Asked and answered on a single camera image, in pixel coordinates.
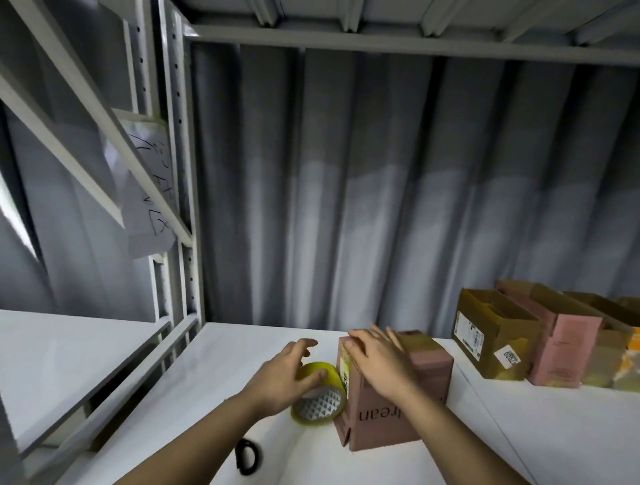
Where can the person's left hand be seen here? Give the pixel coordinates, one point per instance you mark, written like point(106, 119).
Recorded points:
point(278, 380)

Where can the brown box with 7020 sticker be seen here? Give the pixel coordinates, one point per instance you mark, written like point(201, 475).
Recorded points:
point(495, 335)

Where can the person's right forearm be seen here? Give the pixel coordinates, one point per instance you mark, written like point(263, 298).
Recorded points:
point(460, 445)

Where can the person's right hand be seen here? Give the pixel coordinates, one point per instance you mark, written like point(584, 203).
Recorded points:
point(385, 362)

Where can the white metal shelf rack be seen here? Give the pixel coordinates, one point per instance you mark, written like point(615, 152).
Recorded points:
point(175, 200)

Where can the yellow tape roll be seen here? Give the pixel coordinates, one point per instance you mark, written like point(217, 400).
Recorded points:
point(322, 405)

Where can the small brown labelled carton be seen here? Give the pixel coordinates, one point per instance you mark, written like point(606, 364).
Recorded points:
point(612, 345)

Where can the black scissors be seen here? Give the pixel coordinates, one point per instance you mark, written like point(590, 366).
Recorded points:
point(248, 458)

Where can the person's left forearm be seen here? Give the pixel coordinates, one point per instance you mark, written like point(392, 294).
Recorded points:
point(195, 450)

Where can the orange and white carton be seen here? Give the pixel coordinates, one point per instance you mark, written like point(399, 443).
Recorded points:
point(630, 362)

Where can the pink lettered cardboard box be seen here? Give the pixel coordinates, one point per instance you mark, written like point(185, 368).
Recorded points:
point(565, 340)
point(425, 365)

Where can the handwritten paper sheet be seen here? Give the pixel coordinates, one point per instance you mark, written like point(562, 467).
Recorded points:
point(145, 225)
point(150, 150)

